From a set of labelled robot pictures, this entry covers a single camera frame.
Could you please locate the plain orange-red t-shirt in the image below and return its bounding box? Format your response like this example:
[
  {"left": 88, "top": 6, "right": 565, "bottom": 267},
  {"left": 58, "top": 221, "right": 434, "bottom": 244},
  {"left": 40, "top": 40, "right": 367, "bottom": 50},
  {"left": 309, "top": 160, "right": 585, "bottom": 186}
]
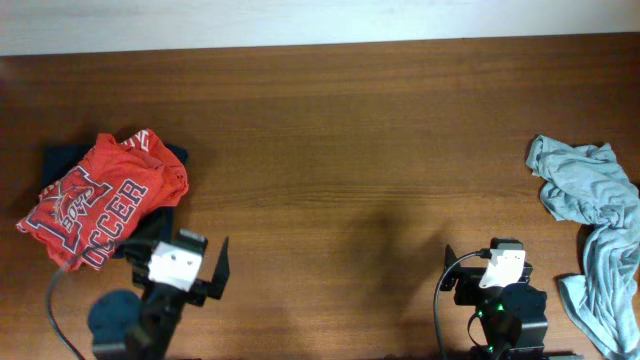
[{"left": 16, "top": 134, "right": 160, "bottom": 271}]

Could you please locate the light blue crumpled shirt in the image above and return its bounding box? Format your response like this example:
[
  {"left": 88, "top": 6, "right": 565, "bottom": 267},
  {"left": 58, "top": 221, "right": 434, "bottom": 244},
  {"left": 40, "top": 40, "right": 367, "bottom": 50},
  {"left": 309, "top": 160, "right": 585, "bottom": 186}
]
[{"left": 526, "top": 135, "right": 639, "bottom": 359}]

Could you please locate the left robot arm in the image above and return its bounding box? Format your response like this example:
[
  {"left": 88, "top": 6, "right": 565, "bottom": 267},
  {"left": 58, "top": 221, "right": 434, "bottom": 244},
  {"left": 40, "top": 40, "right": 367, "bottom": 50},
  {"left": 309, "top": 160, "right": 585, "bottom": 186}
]
[{"left": 88, "top": 229, "right": 230, "bottom": 359}]

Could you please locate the folded red soccer shirt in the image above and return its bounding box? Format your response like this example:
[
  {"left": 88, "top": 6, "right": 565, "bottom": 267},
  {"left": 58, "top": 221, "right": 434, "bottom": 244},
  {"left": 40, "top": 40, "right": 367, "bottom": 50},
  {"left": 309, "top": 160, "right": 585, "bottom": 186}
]
[{"left": 119, "top": 128, "right": 189, "bottom": 210}]

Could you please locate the folded navy blue garment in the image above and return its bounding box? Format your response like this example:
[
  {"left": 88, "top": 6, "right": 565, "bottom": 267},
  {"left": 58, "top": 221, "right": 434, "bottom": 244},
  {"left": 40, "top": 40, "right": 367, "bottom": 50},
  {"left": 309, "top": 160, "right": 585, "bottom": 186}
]
[{"left": 41, "top": 144, "right": 174, "bottom": 240}]

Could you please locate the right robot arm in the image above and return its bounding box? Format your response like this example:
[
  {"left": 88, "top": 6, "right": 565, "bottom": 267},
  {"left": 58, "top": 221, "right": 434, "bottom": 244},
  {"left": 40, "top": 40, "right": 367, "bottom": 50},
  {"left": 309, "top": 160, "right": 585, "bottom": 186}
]
[{"left": 433, "top": 238, "right": 580, "bottom": 360}]

